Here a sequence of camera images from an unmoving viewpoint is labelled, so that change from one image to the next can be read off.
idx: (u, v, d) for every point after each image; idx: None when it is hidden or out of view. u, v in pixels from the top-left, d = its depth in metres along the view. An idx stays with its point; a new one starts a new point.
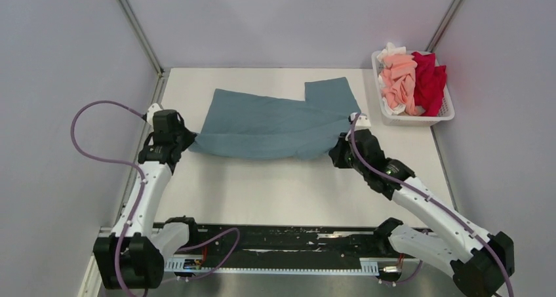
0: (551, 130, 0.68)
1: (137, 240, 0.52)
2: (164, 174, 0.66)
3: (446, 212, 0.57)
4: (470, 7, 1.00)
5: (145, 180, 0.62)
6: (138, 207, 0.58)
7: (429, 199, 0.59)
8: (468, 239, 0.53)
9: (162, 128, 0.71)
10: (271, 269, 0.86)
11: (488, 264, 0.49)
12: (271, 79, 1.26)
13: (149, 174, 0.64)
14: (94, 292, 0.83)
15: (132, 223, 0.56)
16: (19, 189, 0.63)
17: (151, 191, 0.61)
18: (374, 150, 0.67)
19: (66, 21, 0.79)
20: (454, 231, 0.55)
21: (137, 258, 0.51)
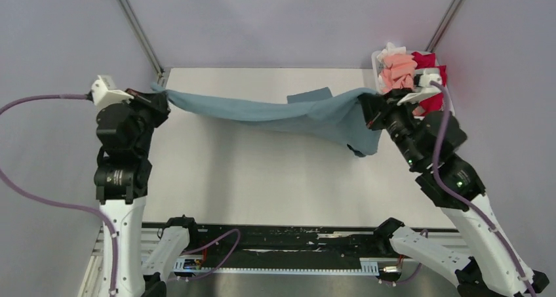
0: (552, 130, 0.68)
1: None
2: (137, 212, 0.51)
3: (505, 247, 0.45)
4: (471, 6, 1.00)
5: (115, 233, 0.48)
6: (118, 266, 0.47)
7: (496, 231, 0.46)
8: (516, 282, 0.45)
9: (114, 143, 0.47)
10: (271, 269, 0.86)
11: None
12: (271, 79, 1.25)
13: (117, 220, 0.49)
14: (94, 292, 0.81)
15: (116, 291, 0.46)
16: (18, 191, 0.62)
17: (126, 244, 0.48)
18: (450, 149, 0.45)
19: (66, 20, 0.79)
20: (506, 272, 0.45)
21: None
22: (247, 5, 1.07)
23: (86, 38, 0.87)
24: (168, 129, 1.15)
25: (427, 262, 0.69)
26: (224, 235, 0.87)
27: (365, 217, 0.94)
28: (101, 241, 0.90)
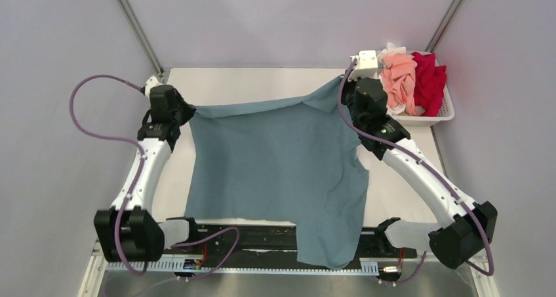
0: (543, 130, 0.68)
1: (137, 215, 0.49)
2: (164, 151, 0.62)
3: (436, 178, 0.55)
4: (472, 4, 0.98)
5: (145, 156, 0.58)
6: (139, 178, 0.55)
7: (421, 162, 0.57)
8: (452, 206, 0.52)
9: (160, 105, 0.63)
10: (270, 269, 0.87)
11: (468, 230, 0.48)
12: (271, 79, 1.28)
13: (148, 151, 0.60)
14: (94, 292, 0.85)
15: (132, 197, 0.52)
16: (20, 193, 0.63)
17: (151, 166, 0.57)
18: (379, 107, 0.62)
19: (67, 21, 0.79)
20: (441, 198, 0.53)
21: (136, 233, 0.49)
22: (247, 5, 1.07)
23: (86, 39, 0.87)
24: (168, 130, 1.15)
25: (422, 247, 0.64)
26: (223, 231, 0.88)
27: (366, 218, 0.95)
28: None
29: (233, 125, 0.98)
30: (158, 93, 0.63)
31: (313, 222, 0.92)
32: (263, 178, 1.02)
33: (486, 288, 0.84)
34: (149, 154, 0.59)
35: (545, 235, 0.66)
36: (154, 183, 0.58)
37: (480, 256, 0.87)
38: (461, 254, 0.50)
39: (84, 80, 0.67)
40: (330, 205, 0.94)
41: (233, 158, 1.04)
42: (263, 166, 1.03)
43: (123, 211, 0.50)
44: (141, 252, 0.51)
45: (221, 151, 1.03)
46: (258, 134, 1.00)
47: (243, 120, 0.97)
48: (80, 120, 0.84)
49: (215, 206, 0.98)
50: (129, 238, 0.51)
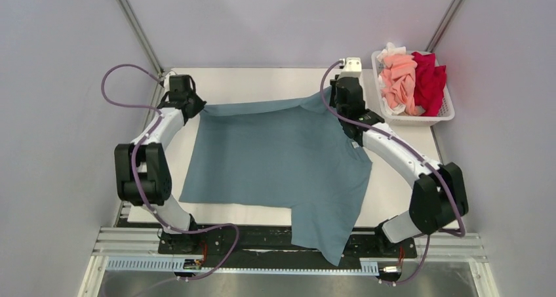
0: (543, 130, 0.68)
1: (152, 147, 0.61)
2: (176, 120, 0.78)
3: (404, 147, 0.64)
4: (471, 4, 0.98)
5: (162, 116, 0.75)
6: (157, 128, 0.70)
7: (391, 138, 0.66)
8: (419, 166, 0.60)
9: (177, 87, 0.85)
10: (270, 269, 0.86)
11: (432, 183, 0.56)
12: (271, 79, 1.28)
13: (165, 113, 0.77)
14: (94, 292, 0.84)
15: (149, 138, 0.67)
16: (20, 193, 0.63)
17: (166, 122, 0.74)
18: (357, 97, 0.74)
19: (66, 22, 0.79)
20: (408, 163, 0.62)
21: (150, 161, 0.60)
22: (246, 6, 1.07)
23: (86, 39, 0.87)
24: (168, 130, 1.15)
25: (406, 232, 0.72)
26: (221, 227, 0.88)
27: (367, 217, 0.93)
28: (101, 241, 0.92)
29: (242, 122, 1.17)
30: (176, 78, 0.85)
31: (309, 208, 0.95)
32: (258, 169, 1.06)
33: (486, 288, 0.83)
34: (165, 117, 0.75)
35: (545, 235, 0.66)
36: (166, 141, 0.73)
37: (480, 256, 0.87)
38: (434, 213, 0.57)
39: (115, 69, 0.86)
40: (321, 191, 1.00)
41: (232, 151, 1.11)
42: (261, 156, 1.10)
43: (141, 143, 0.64)
44: (152, 187, 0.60)
45: (221, 143, 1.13)
46: (260, 129, 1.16)
47: (252, 118, 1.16)
48: (80, 120, 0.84)
49: (213, 193, 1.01)
50: (143, 174, 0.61)
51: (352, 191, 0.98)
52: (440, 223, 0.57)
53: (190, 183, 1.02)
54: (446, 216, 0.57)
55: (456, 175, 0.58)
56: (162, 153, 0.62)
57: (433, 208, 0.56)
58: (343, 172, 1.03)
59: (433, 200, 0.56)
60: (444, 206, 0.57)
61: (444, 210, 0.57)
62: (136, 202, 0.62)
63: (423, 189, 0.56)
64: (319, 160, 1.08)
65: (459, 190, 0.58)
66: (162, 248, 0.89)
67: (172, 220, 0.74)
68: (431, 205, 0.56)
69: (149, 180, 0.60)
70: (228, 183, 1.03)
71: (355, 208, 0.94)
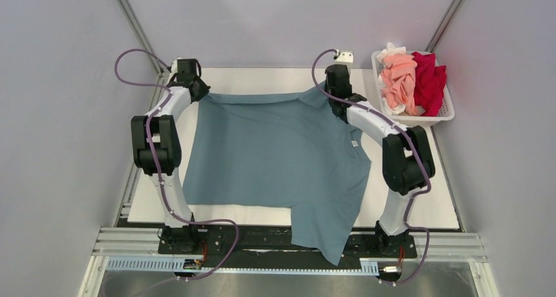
0: (543, 130, 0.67)
1: (164, 118, 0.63)
2: (185, 97, 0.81)
3: (378, 115, 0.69)
4: (471, 4, 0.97)
5: (172, 93, 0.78)
6: (167, 104, 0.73)
7: (370, 111, 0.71)
8: (388, 129, 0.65)
9: (185, 69, 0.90)
10: (270, 269, 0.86)
11: (397, 141, 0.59)
12: (271, 79, 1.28)
13: (174, 91, 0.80)
14: (94, 292, 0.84)
15: (161, 111, 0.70)
16: (19, 193, 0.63)
17: (177, 98, 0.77)
18: (342, 79, 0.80)
19: (66, 22, 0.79)
20: (381, 128, 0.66)
21: (164, 132, 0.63)
22: (246, 6, 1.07)
23: (86, 39, 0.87)
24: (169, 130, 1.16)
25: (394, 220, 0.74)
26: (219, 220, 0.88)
27: (368, 217, 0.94)
28: (101, 241, 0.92)
29: (238, 118, 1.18)
30: (183, 60, 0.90)
31: (308, 208, 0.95)
32: (255, 164, 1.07)
33: (486, 288, 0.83)
34: (174, 94, 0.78)
35: (545, 235, 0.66)
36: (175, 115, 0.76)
37: (480, 256, 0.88)
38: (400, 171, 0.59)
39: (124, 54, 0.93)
40: (319, 189, 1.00)
41: (230, 147, 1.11)
42: (258, 151, 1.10)
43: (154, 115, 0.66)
44: (164, 155, 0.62)
45: (218, 139, 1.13)
46: (257, 124, 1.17)
47: (250, 114, 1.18)
48: (80, 120, 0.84)
49: (212, 191, 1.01)
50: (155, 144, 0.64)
51: (351, 191, 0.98)
52: (408, 179, 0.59)
53: (189, 181, 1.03)
54: (413, 173, 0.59)
55: (422, 135, 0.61)
56: (174, 125, 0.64)
57: (399, 164, 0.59)
58: (343, 171, 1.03)
59: (398, 155, 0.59)
60: (410, 164, 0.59)
61: (410, 167, 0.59)
62: (148, 169, 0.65)
63: (389, 145, 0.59)
64: (318, 158, 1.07)
65: (425, 149, 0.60)
66: (162, 248, 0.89)
67: (175, 203, 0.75)
68: (395, 159, 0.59)
69: (162, 149, 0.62)
70: (227, 180, 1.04)
71: (355, 208, 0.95)
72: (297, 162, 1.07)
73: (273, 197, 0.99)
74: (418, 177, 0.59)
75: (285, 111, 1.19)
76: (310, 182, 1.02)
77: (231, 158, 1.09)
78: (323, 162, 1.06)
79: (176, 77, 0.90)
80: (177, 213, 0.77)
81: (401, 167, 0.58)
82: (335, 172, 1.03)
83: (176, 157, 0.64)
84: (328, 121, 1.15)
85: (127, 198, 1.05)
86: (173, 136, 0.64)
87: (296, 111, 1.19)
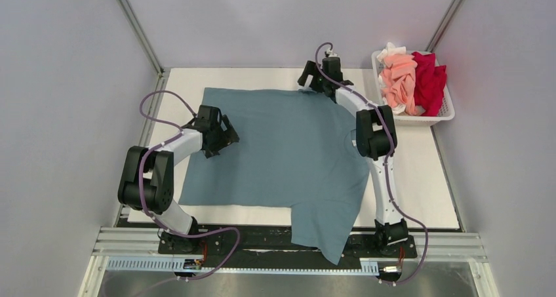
0: (543, 130, 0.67)
1: (162, 154, 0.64)
2: (195, 139, 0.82)
3: (358, 97, 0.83)
4: (471, 4, 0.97)
5: (183, 132, 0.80)
6: (174, 140, 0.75)
7: (353, 92, 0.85)
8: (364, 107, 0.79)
9: (204, 115, 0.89)
10: (271, 269, 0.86)
11: (366, 113, 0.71)
12: (271, 78, 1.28)
13: (185, 130, 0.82)
14: (94, 292, 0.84)
15: (164, 147, 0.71)
16: (19, 193, 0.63)
17: (186, 137, 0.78)
18: (334, 66, 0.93)
19: (67, 23, 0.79)
20: (358, 107, 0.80)
21: (160, 168, 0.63)
22: (246, 6, 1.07)
23: (86, 39, 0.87)
24: (169, 130, 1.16)
25: (381, 203, 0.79)
26: (218, 231, 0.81)
27: (368, 217, 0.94)
28: (100, 241, 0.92)
29: (238, 115, 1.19)
30: (207, 108, 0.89)
31: (308, 208, 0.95)
32: (256, 160, 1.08)
33: (487, 288, 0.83)
34: (185, 134, 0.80)
35: (545, 235, 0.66)
36: (179, 154, 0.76)
37: (480, 256, 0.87)
38: (369, 138, 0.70)
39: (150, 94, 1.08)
40: (319, 187, 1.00)
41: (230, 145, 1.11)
42: (258, 149, 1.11)
43: (153, 150, 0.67)
44: (151, 195, 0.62)
45: None
46: (257, 122, 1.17)
47: (249, 111, 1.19)
48: (80, 120, 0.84)
49: (212, 191, 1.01)
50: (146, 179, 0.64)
51: (351, 191, 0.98)
52: (374, 147, 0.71)
53: (190, 181, 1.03)
54: (379, 143, 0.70)
55: (389, 111, 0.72)
56: (171, 162, 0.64)
57: (368, 135, 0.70)
58: (343, 171, 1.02)
59: (367, 127, 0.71)
60: (377, 136, 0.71)
61: (378, 138, 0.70)
62: (134, 206, 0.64)
63: (360, 118, 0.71)
64: (318, 157, 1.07)
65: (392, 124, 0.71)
66: (161, 248, 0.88)
67: (172, 223, 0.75)
68: (366, 131, 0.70)
69: (151, 188, 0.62)
70: (229, 181, 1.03)
71: (355, 208, 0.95)
72: (297, 161, 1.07)
73: (272, 195, 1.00)
74: (383, 145, 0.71)
75: (284, 109, 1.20)
76: (311, 182, 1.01)
77: (232, 156, 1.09)
78: (323, 160, 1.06)
79: (193, 120, 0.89)
80: (176, 228, 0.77)
81: (368, 136, 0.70)
82: (337, 171, 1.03)
83: (163, 198, 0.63)
84: (328, 120, 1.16)
85: None
86: (169, 172, 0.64)
87: (295, 109, 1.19)
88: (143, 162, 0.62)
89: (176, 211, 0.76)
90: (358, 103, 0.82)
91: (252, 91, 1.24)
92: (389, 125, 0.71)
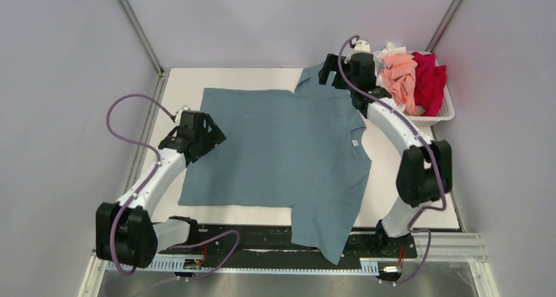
0: (543, 131, 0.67)
1: (136, 214, 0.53)
2: (179, 159, 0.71)
3: (402, 120, 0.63)
4: (471, 4, 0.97)
5: (160, 162, 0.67)
6: (147, 183, 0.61)
7: (393, 111, 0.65)
8: (412, 139, 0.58)
9: (187, 123, 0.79)
10: (271, 269, 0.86)
11: (419, 153, 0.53)
12: (271, 78, 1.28)
13: (164, 159, 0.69)
14: (94, 292, 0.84)
15: (137, 197, 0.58)
16: (20, 193, 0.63)
17: (162, 173, 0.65)
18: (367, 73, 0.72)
19: (67, 25, 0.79)
20: (403, 134, 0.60)
21: (134, 231, 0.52)
22: (246, 6, 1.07)
23: (86, 40, 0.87)
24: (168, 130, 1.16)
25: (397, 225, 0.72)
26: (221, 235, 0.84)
27: (368, 217, 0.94)
28: None
29: (238, 114, 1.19)
30: (189, 113, 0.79)
31: (308, 208, 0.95)
32: (256, 160, 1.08)
33: (487, 288, 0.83)
34: (162, 166, 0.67)
35: (544, 236, 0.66)
36: (159, 196, 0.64)
37: (480, 256, 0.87)
38: (417, 185, 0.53)
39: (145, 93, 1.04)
40: (319, 186, 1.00)
41: (230, 145, 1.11)
42: (258, 149, 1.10)
43: (126, 208, 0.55)
44: (131, 254, 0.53)
45: None
46: (256, 122, 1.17)
47: (249, 111, 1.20)
48: (80, 121, 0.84)
49: (212, 191, 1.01)
50: (120, 236, 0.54)
51: (351, 191, 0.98)
52: (421, 195, 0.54)
53: (190, 181, 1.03)
54: (429, 187, 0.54)
55: (447, 150, 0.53)
56: (147, 221, 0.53)
57: (416, 179, 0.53)
58: (343, 171, 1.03)
59: (418, 170, 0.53)
60: (427, 178, 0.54)
61: (427, 181, 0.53)
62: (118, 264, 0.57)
63: (409, 158, 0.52)
64: (318, 157, 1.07)
65: (447, 168, 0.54)
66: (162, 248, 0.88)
67: (168, 242, 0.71)
68: (414, 175, 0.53)
69: (127, 245, 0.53)
70: (229, 181, 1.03)
71: (355, 208, 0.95)
72: (296, 161, 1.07)
73: (271, 196, 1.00)
74: (433, 192, 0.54)
75: (283, 108, 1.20)
76: (311, 182, 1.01)
77: (231, 156, 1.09)
78: (322, 160, 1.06)
79: (176, 132, 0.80)
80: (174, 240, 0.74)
81: (417, 181, 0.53)
82: (337, 171, 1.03)
83: (143, 257, 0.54)
84: (327, 120, 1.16)
85: None
86: (144, 231, 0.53)
87: (295, 109, 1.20)
88: (115, 226, 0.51)
89: (168, 237, 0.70)
90: (404, 131, 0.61)
91: (252, 91, 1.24)
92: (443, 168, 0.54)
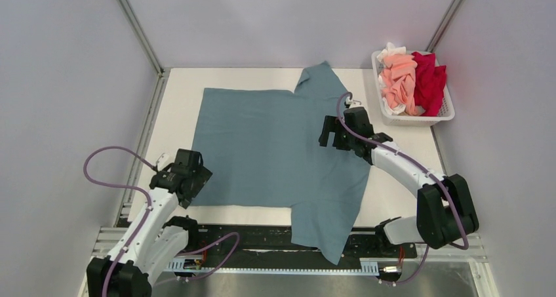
0: (543, 131, 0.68)
1: (128, 269, 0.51)
2: (171, 202, 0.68)
3: (409, 160, 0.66)
4: (471, 4, 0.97)
5: (151, 208, 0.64)
6: (138, 233, 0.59)
7: (397, 153, 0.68)
8: (422, 178, 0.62)
9: (183, 160, 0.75)
10: (270, 269, 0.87)
11: (435, 193, 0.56)
12: (271, 78, 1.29)
13: (155, 202, 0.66)
14: None
15: (128, 249, 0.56)
16: (21, 192, 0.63)
17: (155, 217, 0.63)
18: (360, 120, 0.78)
19: (67, 25, 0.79)
20: (414, 176, 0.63)
21: (125, 288, 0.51)
22: (246, 6, 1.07)
23: (86, 40, 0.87)
24: (169, 130, 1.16)
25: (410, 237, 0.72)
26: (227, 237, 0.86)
27: (368, 217, 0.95)
28: (101, 241, 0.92)
29: (237, 114, 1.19)
30: (186, 151, 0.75)
31: (308, 208, 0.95)
32: (255, 160, 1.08)
33: (486, 287, 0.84)
34: (153, 211, 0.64)
35: (543, 235, 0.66)
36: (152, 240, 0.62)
37: (480, 256, 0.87)
38: (439, 227, 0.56)
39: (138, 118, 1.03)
40: (318, 185, 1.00)
41: (230, 145, 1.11)
42: (257, 149, 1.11)
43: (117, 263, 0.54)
44: None
45: (219, 137, 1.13)
46: (256, 122, 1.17)
47: (248, 111, 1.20)
48: (80, 121, 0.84)
49: (212, 191, 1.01)
50: (113, 286, 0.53)
51: (351, 191, 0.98)
52: (447, 237, 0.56)
53: None
54: (452, 227, 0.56)
55: (461, 186, 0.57)
56: (138, 277, 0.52)
57: (438, 219, 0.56)
58: (343, 170, 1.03)
59: (437, 212, 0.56)
60: (450, 219, 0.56)
61: (449, 222, 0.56)
62: None
63: (425, 198, 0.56)
64: (317, 157, 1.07)
65: (465, 201, 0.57)
66: None
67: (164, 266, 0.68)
68: (434, 214, 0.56)
69: None
70: (229, 181, 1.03)
71: (355, 207, 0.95)
72: (296, 161, 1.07)
73: (271, 195, 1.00)
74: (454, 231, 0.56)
75: (282, 108, 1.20)
76: (310, 182, 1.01)
77: (231, 156, 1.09)
78: (322, 160, 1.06)
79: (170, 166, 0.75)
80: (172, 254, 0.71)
81: (439, 223, 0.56)
82: (336, 171, 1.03)
83: None
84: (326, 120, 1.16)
85: (127, 198, 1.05)
86: (136, 285, 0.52)
87: (294, 108, 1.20)
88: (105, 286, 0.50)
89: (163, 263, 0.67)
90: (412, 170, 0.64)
91: (251, 90, 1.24)
92: (461, 206, 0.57)
